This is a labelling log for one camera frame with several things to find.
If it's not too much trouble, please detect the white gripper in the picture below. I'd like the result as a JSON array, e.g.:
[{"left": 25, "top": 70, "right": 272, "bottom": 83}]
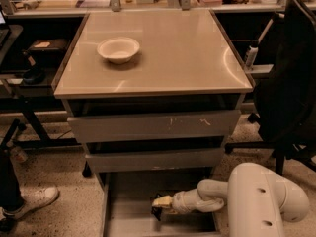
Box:
[{"left": 156, "top": 191, "right": 190, "bottom": 214}]

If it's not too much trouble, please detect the black rxbar chocolate bar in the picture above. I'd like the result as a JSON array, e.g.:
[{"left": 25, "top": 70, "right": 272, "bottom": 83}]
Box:
[{"left": 151, "top": 194, "right": 162, "bottom": 221}]

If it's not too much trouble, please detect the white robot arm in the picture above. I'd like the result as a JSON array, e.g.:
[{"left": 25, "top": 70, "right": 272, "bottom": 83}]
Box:
[{"left": 152, "top": 163, "right": 310, "bottom": 237}]

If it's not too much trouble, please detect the grey bottom drawer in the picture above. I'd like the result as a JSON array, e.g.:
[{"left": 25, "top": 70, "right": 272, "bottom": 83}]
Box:
[{"left": 101, "top": 169, "right": 221, "bottom": 237}]

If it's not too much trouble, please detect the grey drawer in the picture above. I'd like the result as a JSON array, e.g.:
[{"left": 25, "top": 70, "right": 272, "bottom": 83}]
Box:
[
  {"left": 68, "top": 110, "right": 240, "bottom": 143},
  {"left": 101, "top": 169, "right": 221, "bottom": 237},
  {"left": 86, "top": 148, "right": 223, "bottom": 173}
]

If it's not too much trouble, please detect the grey middle drawer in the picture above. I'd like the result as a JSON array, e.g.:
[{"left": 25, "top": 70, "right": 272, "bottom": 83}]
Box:
[{"left": 86, "top": 148, "right": 223, "bottom": 173}]

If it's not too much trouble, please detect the grey top drawer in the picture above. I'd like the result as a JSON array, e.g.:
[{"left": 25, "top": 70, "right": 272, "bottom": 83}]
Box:
[{"left": 68, "top": 110, "right": 240, "bottom": 143}]

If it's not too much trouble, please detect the grey drawer cabinet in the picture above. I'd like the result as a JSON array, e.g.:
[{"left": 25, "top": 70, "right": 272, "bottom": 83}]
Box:
[{"left": 54, "top": 9, "right": 252, "bottom": 227}]

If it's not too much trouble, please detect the white sneaker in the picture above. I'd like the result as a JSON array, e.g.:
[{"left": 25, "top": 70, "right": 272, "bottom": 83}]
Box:
[{"left": 2, "top": 186, "right": 59, "bottom": 220}]

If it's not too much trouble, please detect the black trouser leg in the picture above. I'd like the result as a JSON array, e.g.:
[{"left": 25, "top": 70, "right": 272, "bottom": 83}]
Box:
[{"left": 0, "top": 151, "right": 24, "bottom": 211}]

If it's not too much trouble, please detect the black office chair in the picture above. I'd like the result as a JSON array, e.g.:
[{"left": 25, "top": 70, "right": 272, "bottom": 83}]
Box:
[{"left": 225, "top": 0, "right": 316, "bottom": 174}]

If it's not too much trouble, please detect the white paper bowl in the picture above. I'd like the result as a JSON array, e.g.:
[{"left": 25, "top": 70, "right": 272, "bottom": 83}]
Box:
[{"left": 97, "top": 37, "right": 140, "bottom": 64}]

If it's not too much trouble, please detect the white glue bottle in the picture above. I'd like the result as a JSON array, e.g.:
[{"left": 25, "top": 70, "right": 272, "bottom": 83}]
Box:
[{"left": 245, "top": 41, "right": 259, "bottom": 70}]

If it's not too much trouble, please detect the black round device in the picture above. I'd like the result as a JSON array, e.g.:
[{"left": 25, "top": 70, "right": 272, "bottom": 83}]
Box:
[{"left": 23, "top": 51, "right": 45, "bottom": 85}]

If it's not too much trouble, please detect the black box with label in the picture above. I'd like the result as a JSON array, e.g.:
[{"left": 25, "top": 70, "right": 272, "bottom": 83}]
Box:
[{"left": 28, "top": 39, "right": 69, "bottom": 58}]

